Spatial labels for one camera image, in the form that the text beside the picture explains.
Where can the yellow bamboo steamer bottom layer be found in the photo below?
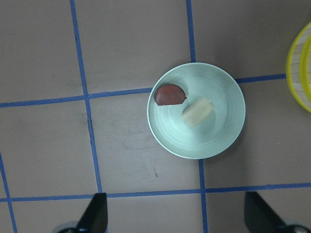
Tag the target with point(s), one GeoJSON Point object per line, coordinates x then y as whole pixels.
{"type": "Point", "coordinates": [292, 68]}

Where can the white bun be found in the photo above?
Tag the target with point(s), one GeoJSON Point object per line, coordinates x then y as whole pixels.
{"type": "Point", "coordinates": [197, 111]}

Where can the yellow bamboo steamer top layer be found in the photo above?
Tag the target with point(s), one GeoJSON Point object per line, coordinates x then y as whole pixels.
{"type": "Point", "coordinates": [304, 67]}

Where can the brown bun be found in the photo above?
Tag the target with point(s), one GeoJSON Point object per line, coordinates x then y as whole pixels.
{"type": "Point", "coordinates": [169, 94]}

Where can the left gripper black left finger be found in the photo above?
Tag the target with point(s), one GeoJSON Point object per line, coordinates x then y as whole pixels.
{"type": "Point", "coordinates": [94, 219]}

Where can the yellow bamboo steamer layer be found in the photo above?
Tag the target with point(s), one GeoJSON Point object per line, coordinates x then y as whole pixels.
{"type": "Point", "coordinates": [292, 68]}
{"type": "Point", "coordinates": [304, 67]}

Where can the light green plate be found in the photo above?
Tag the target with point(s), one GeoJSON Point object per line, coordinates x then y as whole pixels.
{"type": "Point", "coordinates": [207, 121]}

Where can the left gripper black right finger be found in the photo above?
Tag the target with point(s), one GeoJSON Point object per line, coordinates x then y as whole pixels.
{"type": "Point", "coordinates": [259, 217]}

